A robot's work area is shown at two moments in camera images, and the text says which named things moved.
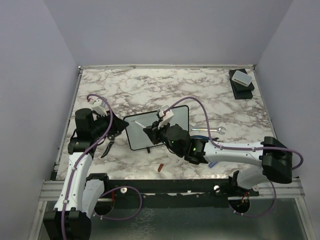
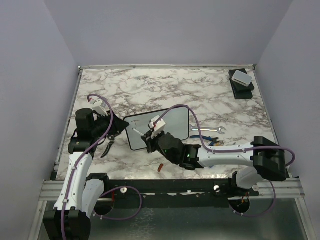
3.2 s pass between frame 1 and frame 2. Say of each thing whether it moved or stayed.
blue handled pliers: stayed
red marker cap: stayed
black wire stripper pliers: stayed
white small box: stayed
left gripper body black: stayed
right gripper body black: moved
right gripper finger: moved
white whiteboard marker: moved
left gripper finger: stayed
